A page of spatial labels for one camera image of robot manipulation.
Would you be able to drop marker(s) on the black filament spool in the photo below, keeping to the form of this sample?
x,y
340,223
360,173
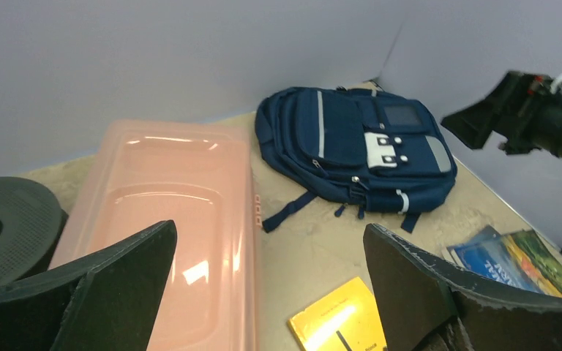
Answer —
x,y
31,223

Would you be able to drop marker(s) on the pink translucent storage box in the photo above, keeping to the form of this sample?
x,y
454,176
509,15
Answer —
x,y
200,177

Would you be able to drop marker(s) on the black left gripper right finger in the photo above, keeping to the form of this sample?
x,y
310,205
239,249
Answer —
x,y
427,303

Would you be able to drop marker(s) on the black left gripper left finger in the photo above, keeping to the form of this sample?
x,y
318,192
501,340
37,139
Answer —
x,y
107,300

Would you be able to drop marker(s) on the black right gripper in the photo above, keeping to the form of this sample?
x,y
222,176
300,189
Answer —
x,y
522,109

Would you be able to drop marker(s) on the yellow book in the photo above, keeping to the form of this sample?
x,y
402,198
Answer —
x,y
345,319

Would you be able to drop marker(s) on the navy blue student backpack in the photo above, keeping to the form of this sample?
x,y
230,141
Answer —
x,y
378,151

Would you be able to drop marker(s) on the blue Animal Farm book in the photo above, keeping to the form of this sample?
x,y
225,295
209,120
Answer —
x,y
522,259

